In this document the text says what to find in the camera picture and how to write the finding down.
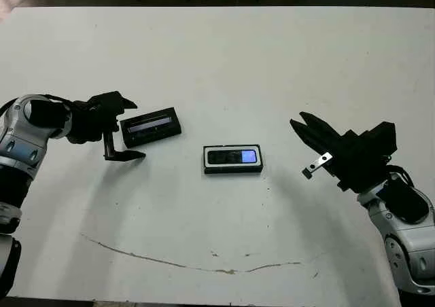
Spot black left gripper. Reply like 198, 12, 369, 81
66, 98, 147, 162

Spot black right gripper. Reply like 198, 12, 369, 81
290, 111, 390, 194

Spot black box lid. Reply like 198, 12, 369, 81
120, 107, 184, 148

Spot black slim camera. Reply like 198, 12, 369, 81
207, 148, 258, 165

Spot black box base white insert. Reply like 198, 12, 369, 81
203, 143, 265, 176

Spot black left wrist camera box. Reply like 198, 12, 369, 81
88, 91, 125, 108

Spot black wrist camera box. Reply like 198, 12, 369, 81
366, 120, 398, 158
88, 91, 125, 108

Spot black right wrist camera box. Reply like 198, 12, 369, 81
366, 120, 398, 158

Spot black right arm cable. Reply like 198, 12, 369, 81
385, 156, 415, 187

